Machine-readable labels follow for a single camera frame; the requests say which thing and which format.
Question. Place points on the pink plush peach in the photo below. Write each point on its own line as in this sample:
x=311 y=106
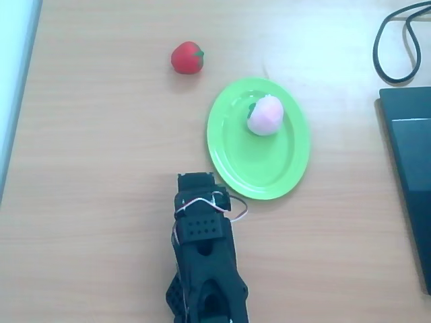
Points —
x=266 y=116

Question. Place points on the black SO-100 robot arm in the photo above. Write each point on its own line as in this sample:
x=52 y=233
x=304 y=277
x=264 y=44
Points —
x=208 y=262

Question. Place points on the green oval plate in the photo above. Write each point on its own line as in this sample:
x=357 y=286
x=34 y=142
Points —
x=259 y=168

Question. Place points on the black laptop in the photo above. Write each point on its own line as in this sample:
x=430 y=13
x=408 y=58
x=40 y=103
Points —
x=414 y=161

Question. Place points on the red toy tomato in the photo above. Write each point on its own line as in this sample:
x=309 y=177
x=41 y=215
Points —
x=187 y=59

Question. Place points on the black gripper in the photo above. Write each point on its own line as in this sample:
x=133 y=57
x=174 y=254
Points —
x=194 y=184

